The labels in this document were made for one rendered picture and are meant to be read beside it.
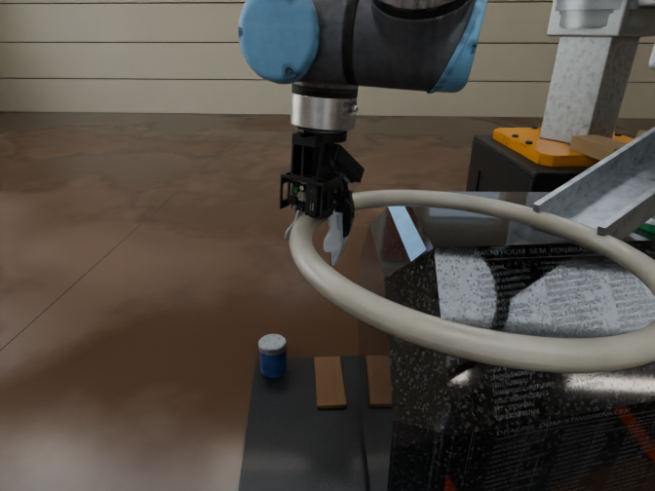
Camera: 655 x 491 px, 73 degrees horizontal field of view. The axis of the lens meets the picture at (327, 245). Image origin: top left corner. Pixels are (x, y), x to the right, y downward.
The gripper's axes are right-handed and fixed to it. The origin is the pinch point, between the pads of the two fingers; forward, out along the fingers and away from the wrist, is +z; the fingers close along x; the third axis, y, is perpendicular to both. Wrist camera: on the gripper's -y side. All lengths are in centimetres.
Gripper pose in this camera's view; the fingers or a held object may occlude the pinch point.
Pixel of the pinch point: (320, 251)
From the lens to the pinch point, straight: 72.9
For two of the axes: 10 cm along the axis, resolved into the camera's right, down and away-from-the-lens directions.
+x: 8.8, 2.5, -4.1
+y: -4.8, 3.3, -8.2
